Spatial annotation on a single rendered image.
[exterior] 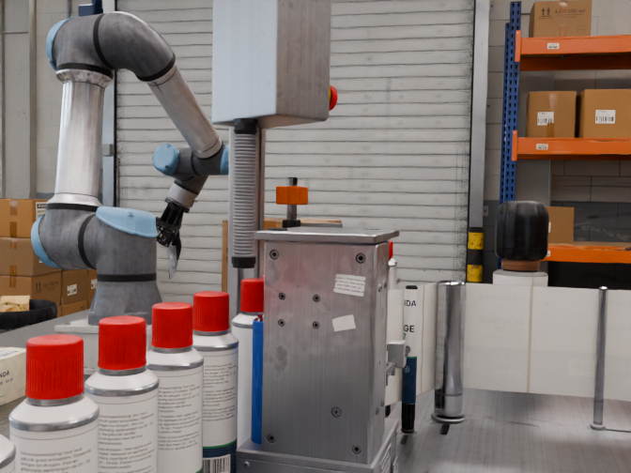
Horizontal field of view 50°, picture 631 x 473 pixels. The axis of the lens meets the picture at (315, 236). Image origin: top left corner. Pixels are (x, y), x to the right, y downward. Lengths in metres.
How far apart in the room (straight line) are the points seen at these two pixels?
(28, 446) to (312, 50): 0.69
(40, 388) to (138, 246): 0.95
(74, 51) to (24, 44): 5.34
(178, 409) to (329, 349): 0.14
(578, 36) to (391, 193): 1.76
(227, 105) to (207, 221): 4.81
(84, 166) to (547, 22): 3.89
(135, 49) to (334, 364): 1.01
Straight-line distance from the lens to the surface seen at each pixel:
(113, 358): 0.50
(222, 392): 0.64
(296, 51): 0.96
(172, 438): 0.58
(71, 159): 1.50
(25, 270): 4.83
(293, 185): 1.12
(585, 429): 1.00
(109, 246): 1.39
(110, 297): 1.38
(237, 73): 1.02
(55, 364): 0.44
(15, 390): 1.28
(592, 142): 4.80
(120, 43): 1.49
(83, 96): 1.53
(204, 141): 1.66
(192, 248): 5.90
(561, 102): 4.92
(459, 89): 5.52
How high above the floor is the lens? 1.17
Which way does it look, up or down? 3 degrees down
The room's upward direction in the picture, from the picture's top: 1 degrees clockwise
